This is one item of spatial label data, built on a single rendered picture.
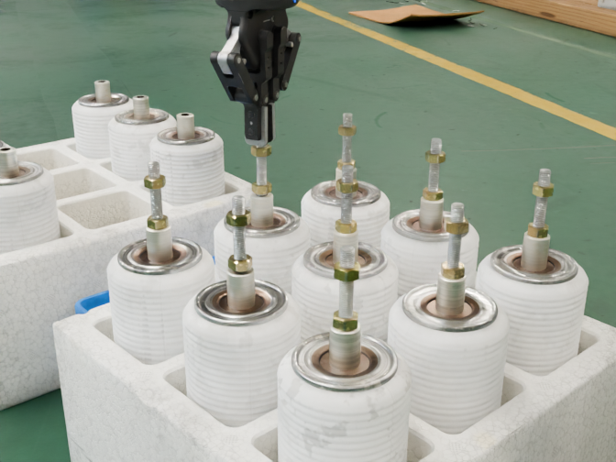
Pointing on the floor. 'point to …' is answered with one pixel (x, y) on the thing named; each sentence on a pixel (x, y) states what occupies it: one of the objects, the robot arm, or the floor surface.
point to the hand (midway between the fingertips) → (259, 123)
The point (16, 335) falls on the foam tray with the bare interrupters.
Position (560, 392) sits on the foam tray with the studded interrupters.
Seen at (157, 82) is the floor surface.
